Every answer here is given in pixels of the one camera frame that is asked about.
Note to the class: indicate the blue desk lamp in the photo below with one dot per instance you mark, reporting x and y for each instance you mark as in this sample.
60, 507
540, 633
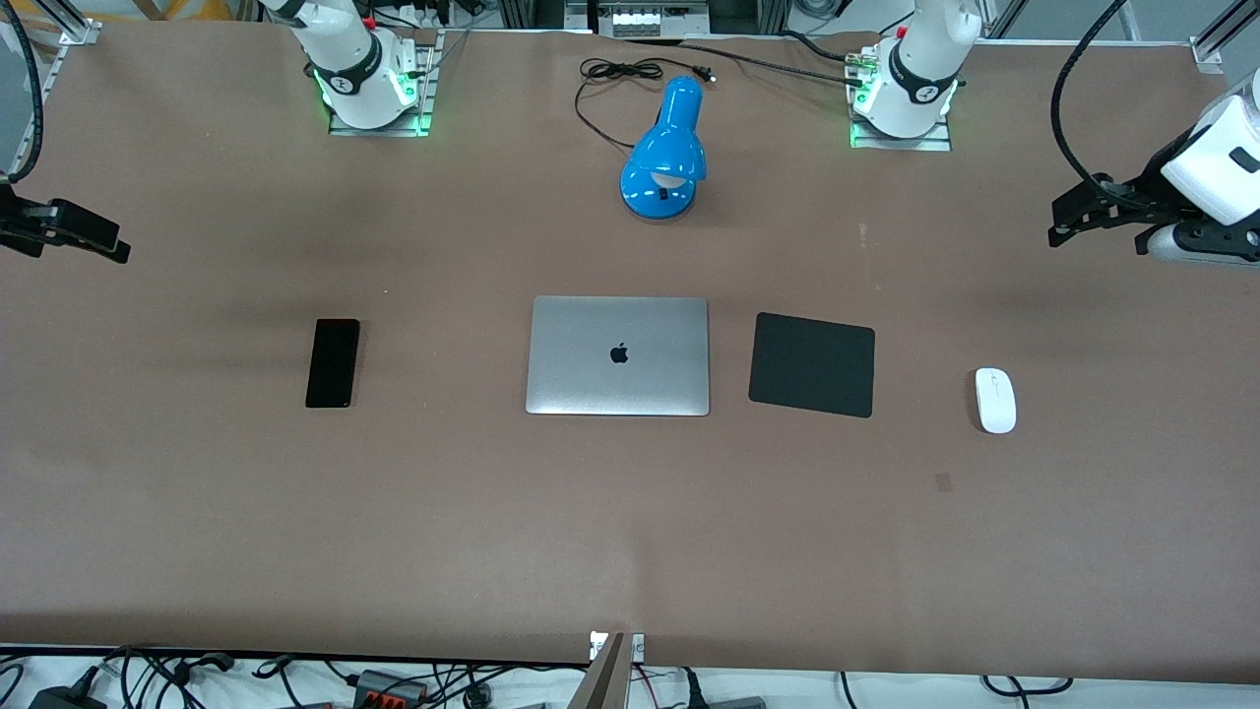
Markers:
669, 138

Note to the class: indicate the small metal bracket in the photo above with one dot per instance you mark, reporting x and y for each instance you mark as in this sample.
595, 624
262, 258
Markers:
638, 645

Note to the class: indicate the white computer mouse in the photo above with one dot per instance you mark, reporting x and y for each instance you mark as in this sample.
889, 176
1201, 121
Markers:
995, 402

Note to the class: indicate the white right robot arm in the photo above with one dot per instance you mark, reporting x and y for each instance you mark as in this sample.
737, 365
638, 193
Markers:
345, 49

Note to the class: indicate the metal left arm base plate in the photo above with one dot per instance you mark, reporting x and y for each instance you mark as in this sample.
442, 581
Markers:
901, 145

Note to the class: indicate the silver closed laptop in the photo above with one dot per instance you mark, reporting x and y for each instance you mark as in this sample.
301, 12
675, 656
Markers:
617, 379

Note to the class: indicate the black smartphone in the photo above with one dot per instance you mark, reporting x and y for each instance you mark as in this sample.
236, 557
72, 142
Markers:
333, 362

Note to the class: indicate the black mouse pad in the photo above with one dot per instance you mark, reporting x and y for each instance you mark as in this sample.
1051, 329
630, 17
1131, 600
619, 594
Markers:
812, 364

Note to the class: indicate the white power strip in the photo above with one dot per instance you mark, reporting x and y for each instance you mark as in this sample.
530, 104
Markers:
658, 18

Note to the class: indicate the grey box with orange connectors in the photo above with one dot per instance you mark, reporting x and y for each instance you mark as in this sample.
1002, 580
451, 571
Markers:
389, 689

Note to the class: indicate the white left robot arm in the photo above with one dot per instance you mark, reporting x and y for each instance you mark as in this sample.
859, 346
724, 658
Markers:
915, 69

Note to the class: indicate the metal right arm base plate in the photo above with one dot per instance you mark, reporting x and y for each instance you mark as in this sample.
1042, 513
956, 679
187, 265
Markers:
379, 131

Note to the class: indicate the brown wedge-shaped post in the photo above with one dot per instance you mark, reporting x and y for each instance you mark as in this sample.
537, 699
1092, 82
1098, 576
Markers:
605, 679

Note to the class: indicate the black power plug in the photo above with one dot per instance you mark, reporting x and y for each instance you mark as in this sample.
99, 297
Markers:
694, 689

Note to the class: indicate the perforated metal edge rail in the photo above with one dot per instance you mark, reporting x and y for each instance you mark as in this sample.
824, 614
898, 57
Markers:
44, 89

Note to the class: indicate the black power adapter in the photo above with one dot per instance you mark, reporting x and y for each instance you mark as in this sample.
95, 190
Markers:
64, 697

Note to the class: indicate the aluminium frame profile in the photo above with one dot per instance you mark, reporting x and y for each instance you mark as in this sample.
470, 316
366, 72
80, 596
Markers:
1221, 34
71, 25

